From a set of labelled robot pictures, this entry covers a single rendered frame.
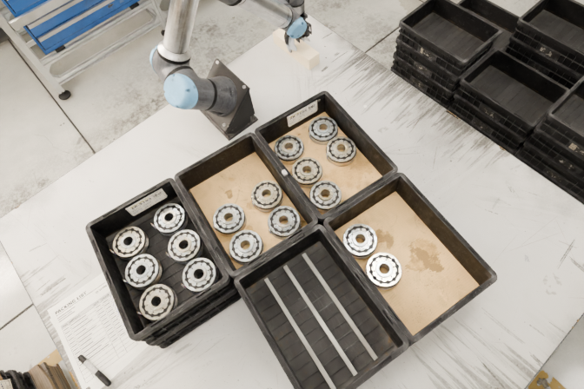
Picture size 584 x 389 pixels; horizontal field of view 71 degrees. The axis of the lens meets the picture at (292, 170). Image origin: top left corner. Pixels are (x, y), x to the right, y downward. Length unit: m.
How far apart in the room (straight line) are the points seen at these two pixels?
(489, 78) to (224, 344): 1.78
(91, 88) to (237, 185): 1.93
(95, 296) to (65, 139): 1.57
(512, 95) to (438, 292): 1.31
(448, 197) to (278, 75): 0.87
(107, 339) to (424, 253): 1.03
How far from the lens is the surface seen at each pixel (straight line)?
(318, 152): 1.44
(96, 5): 2.97
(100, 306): 1.56
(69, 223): 1.74
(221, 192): 1.41
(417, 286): 1.28
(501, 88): 2.35
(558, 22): 2.62
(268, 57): 1.92
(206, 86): 1.50
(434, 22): 2.43
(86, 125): 2.96
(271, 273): 1.28
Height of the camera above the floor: 2.05
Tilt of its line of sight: 60 degrees down
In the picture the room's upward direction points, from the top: 9 degrees counter-clockwise
